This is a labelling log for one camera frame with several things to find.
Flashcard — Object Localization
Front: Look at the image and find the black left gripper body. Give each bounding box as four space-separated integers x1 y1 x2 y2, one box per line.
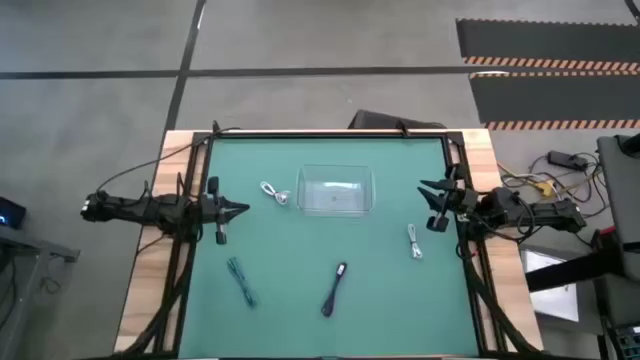
198 175 229 246

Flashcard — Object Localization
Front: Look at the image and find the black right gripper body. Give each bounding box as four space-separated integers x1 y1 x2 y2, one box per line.
427 164 481 233

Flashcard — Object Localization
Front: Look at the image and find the white USB-C cable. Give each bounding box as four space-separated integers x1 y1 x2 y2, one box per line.
406 223 424 260

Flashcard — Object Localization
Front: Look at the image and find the white cable with metal plug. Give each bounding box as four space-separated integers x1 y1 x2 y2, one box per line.
259 180 292 206

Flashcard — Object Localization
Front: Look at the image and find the blue braided USB cable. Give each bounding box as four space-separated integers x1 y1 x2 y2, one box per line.
226 256 259 309

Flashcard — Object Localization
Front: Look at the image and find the black USB cable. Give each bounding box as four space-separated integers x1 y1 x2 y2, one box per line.
320 261 349 319

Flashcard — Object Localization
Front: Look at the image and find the clear plastic container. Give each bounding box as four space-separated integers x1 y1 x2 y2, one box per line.
295 163 376 218

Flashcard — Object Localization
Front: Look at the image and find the black power adapter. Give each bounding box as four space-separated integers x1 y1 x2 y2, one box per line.
547 149 590 172

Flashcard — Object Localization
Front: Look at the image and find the black metal beam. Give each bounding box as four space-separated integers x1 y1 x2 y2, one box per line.
524 247 626 294

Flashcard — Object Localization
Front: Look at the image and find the green table mat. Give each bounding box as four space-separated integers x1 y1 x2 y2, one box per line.
178 137 481 359

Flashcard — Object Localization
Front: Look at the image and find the white paper sheet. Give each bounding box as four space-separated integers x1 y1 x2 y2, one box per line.
522 248 581 324

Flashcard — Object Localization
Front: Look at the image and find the black hazard-striped floor mat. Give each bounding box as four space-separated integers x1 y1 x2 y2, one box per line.
468 71 640 131
455 18 640 71

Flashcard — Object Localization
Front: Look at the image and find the red black clamp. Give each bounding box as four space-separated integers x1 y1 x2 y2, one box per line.
591 225 617 251

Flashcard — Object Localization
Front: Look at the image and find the grey cabinet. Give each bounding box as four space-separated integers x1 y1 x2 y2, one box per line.
596 132 640 284

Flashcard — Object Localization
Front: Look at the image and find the grey desk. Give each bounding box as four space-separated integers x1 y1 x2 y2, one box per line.
0 224 81 360

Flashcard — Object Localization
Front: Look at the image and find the black device with blue light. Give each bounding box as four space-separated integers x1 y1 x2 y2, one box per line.
0 196 27 230

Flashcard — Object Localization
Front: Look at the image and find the black button panel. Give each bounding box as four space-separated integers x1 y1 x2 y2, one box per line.
607 324 640 360

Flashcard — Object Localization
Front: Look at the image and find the tangle of floor cables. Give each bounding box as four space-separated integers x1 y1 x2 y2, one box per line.
497 149 609 221

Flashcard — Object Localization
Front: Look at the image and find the black table frame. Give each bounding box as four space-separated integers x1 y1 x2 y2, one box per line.
117 130 544 360

